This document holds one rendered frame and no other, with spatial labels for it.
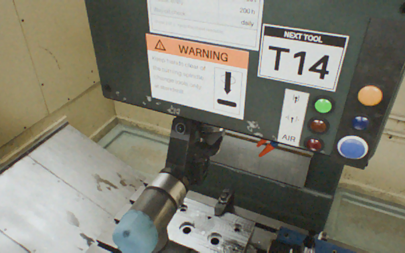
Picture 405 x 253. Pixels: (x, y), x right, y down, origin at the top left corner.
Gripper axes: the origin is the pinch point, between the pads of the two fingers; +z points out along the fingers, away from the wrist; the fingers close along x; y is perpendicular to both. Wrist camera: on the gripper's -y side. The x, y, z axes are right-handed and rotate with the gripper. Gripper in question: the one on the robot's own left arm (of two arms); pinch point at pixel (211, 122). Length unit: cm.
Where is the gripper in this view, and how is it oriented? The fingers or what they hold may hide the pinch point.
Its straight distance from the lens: 81.8
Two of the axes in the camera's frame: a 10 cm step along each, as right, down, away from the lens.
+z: 4.2, -5.6, 7.2
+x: 9.1, 2.5, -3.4
